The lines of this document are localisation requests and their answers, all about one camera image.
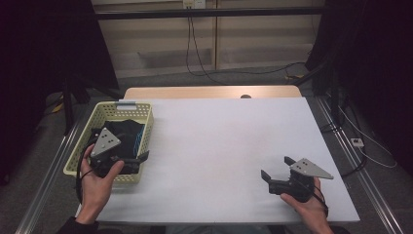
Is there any person's right hand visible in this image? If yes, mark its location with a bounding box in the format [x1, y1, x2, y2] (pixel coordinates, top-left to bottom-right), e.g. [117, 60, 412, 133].
[280, 176, 334, 234]

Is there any black horizontal bar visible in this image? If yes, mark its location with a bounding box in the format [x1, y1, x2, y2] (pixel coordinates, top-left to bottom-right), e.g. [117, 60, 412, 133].
[95, 7, 325, 20]

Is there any person's left hand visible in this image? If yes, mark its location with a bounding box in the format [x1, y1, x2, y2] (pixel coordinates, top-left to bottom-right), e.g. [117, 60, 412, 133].
[77, 144, 126, 225]

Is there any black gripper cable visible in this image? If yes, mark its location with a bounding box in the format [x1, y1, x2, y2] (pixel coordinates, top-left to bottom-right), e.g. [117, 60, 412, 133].
[75, 137, 98, 204]
[306, 184, 330, 218]

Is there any black floor cable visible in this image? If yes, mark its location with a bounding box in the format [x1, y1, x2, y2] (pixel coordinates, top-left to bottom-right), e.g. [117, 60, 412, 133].
[319, 97, 368, 178]

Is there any white wall socket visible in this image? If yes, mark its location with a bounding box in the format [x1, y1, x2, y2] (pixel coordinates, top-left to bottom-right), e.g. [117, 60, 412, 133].
[182, 0, 207, 10]

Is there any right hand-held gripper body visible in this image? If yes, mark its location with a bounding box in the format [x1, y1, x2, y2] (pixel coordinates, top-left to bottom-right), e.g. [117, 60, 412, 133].
[268, 158, 335, 204]

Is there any white floor cable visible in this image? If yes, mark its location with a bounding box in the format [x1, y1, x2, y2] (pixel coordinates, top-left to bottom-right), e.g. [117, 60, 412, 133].
[337, 106, 398, 170]

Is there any black curtain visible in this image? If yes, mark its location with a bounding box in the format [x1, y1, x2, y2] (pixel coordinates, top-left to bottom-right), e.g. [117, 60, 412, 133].
[0, 0, 120, 187]
[305, 0, 413, 176]

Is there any light wooden table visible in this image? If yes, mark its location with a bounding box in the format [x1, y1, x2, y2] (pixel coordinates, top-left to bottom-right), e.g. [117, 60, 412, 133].
[124, 85, 303, 100]

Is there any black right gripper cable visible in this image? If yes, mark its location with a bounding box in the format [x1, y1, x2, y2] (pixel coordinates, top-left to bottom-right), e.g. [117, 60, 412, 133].
[306, 184, 330, 218]

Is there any black hanging cable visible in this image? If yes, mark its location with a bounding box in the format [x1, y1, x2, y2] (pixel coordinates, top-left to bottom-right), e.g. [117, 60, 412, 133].
[185, 8, 228, 86]
[189, 18, 307, 76]

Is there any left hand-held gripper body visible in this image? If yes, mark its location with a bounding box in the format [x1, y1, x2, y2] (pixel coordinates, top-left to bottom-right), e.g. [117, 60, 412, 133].
[89, 127, 141, 179]

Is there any black metal stand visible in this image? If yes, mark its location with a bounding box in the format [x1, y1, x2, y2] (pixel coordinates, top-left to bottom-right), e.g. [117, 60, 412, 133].
[61, 76, 94, 137]
[313, 62, 346, 129]

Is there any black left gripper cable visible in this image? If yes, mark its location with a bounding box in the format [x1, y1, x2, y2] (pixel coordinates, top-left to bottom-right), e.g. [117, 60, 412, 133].
[75, 137, 98, 204]

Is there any pale yellow plastic basket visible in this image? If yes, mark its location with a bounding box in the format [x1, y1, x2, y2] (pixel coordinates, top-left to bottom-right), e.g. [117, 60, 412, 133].
[62, 100, 154, 185]

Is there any black garment blue print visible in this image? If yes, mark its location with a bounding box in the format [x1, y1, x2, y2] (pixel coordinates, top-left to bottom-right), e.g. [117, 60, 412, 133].
[92, 119, 146, 160]

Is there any white table mat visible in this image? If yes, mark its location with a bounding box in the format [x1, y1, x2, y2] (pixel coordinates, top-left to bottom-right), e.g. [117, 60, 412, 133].
[75, 97, 360, 225]

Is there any aluminium floor rail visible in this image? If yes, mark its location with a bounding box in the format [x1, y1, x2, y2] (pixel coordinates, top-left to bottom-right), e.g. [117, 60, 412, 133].
[14, 105, 96, 234]
[315, 97, 406, 234]

